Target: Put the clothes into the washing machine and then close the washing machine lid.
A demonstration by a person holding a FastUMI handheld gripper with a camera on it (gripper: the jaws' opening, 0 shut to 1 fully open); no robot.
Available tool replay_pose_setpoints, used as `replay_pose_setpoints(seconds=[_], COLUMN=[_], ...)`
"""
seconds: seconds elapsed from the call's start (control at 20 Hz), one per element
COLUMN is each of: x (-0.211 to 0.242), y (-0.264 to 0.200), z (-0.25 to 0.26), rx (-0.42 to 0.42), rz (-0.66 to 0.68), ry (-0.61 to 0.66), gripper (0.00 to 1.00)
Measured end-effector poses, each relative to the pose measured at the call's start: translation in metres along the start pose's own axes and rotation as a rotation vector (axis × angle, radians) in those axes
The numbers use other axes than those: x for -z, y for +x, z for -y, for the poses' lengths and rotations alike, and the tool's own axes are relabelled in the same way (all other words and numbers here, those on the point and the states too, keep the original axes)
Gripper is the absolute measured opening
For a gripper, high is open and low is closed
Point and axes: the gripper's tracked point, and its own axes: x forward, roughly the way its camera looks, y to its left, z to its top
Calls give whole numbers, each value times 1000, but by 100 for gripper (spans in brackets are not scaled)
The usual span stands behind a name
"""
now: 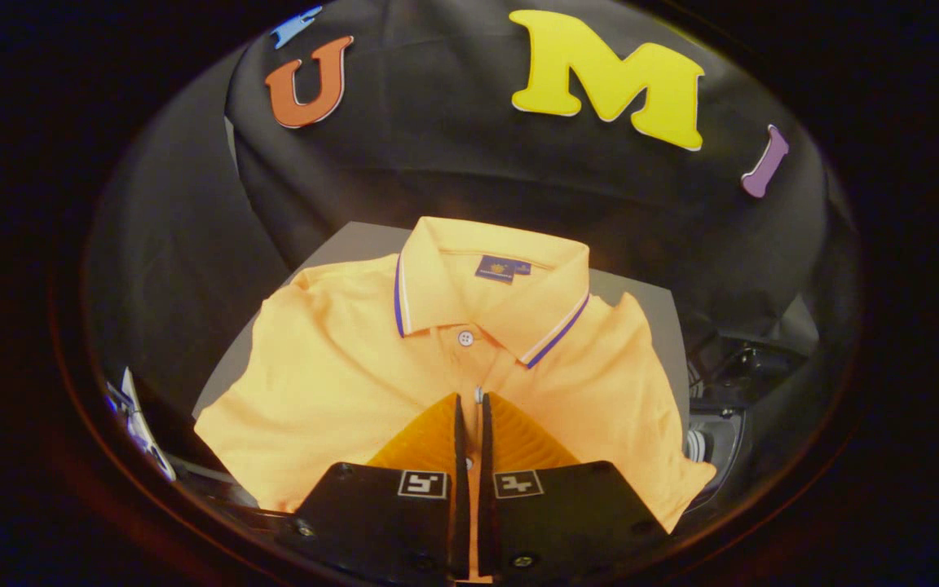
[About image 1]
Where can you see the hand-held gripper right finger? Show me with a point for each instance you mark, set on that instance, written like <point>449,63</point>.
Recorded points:
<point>486,444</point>

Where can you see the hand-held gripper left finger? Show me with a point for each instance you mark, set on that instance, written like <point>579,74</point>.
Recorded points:
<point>461,444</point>

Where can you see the orange polo shirt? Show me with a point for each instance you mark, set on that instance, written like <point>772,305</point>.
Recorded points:
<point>331,383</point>

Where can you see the grey washing machine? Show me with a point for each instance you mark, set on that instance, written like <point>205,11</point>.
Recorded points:
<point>718,436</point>

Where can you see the grey cabinet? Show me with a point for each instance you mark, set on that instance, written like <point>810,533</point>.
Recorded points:
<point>355,240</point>

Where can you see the black backdrop cloth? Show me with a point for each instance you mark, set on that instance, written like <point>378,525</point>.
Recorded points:
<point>437,147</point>

